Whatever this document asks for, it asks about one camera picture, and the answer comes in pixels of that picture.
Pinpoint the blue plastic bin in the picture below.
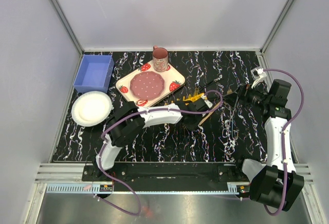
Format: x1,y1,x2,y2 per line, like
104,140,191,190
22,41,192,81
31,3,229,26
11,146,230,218
74,54,114,94

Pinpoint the white paper plate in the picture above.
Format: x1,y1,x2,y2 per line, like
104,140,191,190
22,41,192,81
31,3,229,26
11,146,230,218
71,91,114,127

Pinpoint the pink patterned mug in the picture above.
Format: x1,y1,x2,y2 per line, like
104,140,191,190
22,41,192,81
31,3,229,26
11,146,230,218
152,45,169,72

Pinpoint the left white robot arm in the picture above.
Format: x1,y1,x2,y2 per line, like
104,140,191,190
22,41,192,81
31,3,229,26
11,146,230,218
93,98,213,181

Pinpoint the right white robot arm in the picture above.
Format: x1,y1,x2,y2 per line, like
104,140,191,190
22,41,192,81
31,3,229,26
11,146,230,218
224,79,304,212

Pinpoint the white slotted cable duct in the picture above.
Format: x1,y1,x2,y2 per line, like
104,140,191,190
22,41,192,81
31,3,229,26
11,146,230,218
46,181,238,195

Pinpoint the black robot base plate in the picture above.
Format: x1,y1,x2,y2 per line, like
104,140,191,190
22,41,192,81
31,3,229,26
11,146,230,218
82,161,265,193

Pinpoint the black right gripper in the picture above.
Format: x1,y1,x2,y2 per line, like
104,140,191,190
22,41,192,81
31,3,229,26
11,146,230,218
221,80,271,109

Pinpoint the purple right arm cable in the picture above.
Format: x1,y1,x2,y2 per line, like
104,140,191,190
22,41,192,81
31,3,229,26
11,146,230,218
213,68,305,216

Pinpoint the yellow plastic test tube rack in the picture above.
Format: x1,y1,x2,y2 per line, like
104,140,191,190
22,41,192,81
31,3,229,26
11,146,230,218
164,88,208,111

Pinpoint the pink polka dot plate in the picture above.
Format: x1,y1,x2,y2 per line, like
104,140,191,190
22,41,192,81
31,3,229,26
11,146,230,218
130,71,165,101

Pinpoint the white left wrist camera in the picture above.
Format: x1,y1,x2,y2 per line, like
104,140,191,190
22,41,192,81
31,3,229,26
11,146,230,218
200,93,213,109

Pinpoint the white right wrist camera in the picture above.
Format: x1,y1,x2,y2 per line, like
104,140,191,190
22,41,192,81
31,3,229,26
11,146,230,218
251,67,267,89

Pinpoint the white strawberry serving tray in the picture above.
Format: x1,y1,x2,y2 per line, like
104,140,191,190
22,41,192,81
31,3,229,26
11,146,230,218
116,60,186,107

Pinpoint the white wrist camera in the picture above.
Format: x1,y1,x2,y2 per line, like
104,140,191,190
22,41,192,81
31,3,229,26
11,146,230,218
251,67,267,89
200,93,213,109

